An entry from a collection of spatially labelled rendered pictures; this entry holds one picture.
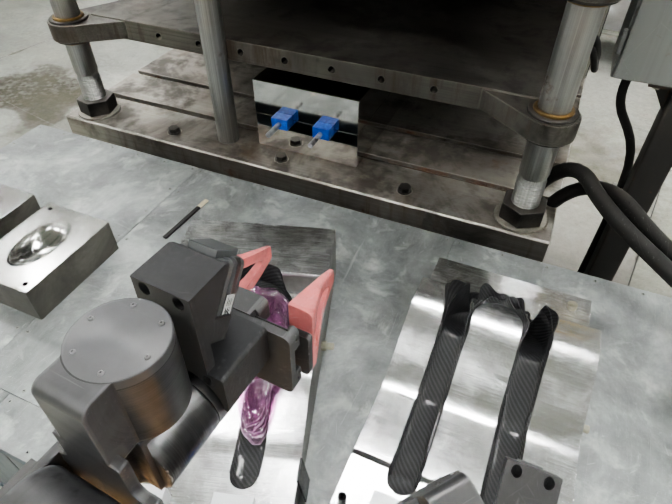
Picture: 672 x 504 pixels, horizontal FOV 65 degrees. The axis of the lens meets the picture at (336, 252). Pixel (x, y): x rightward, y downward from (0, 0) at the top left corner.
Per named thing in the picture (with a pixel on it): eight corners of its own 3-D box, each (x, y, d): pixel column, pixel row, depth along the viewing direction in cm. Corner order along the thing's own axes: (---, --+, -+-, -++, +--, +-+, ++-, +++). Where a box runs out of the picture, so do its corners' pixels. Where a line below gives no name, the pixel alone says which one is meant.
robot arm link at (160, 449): (151, 335, 35) (69, 418, 31) (220, 369, 33) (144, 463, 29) (171, 393, 40) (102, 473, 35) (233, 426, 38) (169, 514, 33)
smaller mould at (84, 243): (41, 320, 92) (25, 293, 87) (-20, 294, 97) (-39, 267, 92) (119, 248, 106) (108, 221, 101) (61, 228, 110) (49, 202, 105)
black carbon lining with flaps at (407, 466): (506, 549, 60) (527, 517, 53) (373, 491, 64) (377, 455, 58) (548, 326, 83) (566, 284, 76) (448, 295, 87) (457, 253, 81)
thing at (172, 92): (541, 263, 113) (551, 238, 108) (72, 134, 151) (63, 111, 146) (580, 93, 169) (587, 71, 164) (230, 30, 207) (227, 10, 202)
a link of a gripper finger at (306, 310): (281, 226, 45) (212, 298, 39) (356, 253, 43) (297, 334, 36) (285, 282, 50) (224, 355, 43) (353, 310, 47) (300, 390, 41)
